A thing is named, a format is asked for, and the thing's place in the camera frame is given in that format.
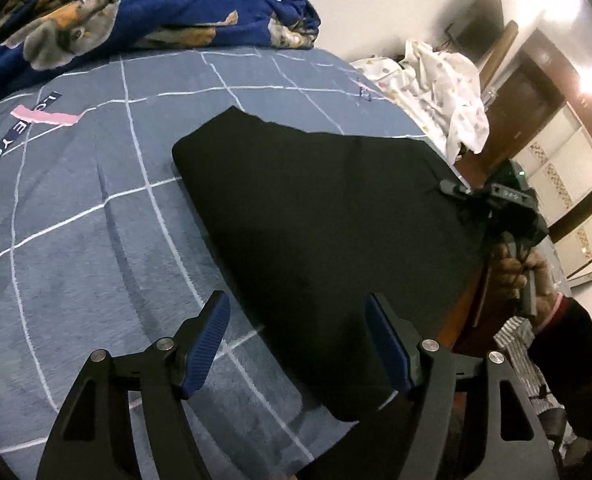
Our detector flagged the blue dog print blanket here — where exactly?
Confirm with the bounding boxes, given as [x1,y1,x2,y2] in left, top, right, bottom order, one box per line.
[0,0,321,106]

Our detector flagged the tan wooden board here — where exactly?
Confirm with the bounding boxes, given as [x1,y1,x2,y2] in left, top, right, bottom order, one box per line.
[478,20,519,91]

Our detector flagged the brown wooden door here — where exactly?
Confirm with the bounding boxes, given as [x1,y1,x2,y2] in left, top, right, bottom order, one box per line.
[476,30,567,171]

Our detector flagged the person's right forearm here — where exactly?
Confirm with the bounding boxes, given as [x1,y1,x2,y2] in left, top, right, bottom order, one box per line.
[526,295,592,441]

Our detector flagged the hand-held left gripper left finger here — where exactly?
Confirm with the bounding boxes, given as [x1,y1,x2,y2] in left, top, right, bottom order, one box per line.
[36,290,231,480]

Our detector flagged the striped cloth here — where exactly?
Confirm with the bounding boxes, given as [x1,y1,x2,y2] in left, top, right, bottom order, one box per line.
[493,317,567,436]

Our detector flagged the black pants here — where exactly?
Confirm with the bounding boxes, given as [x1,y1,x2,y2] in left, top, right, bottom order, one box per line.
[172,106,494,423]

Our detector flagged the white spotted cloth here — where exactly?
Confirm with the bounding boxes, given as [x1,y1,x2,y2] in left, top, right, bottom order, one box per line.
[351,40,492,161]

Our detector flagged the person's right hand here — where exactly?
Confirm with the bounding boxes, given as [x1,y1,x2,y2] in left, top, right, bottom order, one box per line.
[488,242,564,331]

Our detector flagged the white panelled wardrobe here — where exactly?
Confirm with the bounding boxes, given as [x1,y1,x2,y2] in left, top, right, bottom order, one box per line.
[526,100,592,281]

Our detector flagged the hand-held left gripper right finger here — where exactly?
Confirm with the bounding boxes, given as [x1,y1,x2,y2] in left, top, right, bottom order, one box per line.
[366,292,562,480]

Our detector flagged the blue grid bed sheet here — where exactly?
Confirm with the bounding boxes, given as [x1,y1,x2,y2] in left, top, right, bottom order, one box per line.
[0,46,472,480]

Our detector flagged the wall television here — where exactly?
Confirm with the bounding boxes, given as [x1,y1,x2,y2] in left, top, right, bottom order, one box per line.
[451,0,506,63]

